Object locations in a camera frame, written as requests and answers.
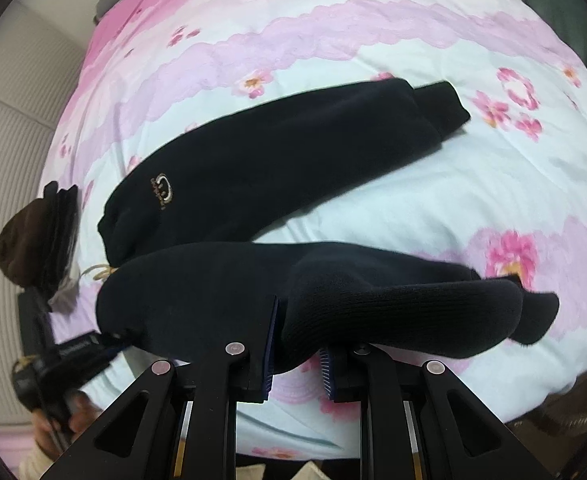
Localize pink floral bed quilt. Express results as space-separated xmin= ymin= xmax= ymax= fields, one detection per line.
xmin=43 ymin=0 xmax=587 ymax=460

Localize cream sweater sleeve forearm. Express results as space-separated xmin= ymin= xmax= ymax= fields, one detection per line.
xmin=18 ymin=443 xmax=60 ymax=480

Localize brown and black folded clothes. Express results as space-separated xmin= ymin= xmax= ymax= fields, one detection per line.
xmin=0 ymin=181 xmax=80 ymax=299

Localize white louvered wardrobe doors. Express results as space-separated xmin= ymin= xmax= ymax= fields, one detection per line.
xmin=0 ymin=2 xmax=84 ymax=426

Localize black fleece pants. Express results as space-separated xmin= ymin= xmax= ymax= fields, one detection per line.
xmin=96 ymin=78 xmax=560 ymax=372

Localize person's left hand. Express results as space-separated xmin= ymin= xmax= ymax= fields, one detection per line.
xmin=31 ymin=390 xmax=102 ymax=460

